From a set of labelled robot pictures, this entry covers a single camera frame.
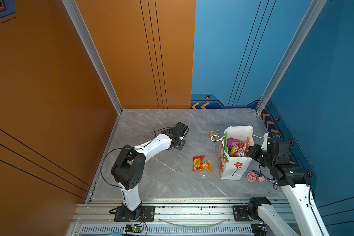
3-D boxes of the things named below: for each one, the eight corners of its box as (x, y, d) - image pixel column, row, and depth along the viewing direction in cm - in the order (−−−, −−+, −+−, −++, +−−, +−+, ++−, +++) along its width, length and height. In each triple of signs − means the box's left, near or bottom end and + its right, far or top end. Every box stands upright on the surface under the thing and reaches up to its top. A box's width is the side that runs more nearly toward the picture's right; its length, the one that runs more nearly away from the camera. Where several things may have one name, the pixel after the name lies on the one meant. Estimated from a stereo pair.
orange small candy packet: (199, 171, 90) (200, 169, 88) (199, 162, 94) (199, 160, 92) (212, 171, 90) (212, 169, 88) (210, 162, 93) (211, 160, 92)
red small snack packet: (192, 171, 90) (192, 168, 86) (191, 159, 95) (192, 155, 91) (205, 171, 90) (206, 168, 86) (204, 158, 95) (205, 155, 91)
